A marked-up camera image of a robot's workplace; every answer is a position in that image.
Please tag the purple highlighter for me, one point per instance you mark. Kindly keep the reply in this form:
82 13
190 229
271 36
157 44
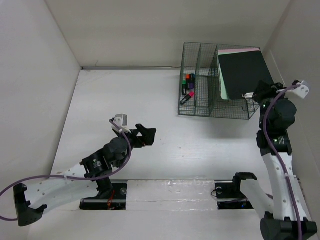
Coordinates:
191 85

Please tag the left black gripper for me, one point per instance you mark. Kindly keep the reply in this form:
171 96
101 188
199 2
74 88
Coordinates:
146 138

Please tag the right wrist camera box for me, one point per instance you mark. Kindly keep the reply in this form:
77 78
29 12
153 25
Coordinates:
301 88

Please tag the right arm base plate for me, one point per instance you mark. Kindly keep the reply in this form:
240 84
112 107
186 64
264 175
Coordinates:
229 198

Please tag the orange highlighter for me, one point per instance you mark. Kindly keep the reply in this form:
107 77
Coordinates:
187 78

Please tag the black mat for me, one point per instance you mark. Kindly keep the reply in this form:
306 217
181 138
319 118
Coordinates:
242 72

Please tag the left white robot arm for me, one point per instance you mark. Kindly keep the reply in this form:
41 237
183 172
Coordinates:
89 178

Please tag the green clipboard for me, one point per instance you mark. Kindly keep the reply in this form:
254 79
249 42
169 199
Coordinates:
223 91

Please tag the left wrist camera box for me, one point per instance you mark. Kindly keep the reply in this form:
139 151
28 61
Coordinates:
120 123

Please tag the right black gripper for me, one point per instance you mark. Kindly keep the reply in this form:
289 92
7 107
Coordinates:
264 89

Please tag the green wire mesh organizer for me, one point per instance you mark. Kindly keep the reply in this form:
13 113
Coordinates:
201 59

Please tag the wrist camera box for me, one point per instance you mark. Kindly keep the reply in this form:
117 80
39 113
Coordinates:
120 123
301 88

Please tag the pink clipboard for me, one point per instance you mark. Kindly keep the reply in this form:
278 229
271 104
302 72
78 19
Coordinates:
235 51

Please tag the green highlighter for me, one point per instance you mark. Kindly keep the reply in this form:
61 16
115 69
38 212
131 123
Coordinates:
184 87

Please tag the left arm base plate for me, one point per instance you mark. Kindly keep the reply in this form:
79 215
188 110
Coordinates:
115 202

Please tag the blue highlighter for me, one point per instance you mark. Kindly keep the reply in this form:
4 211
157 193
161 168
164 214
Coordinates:
193 78

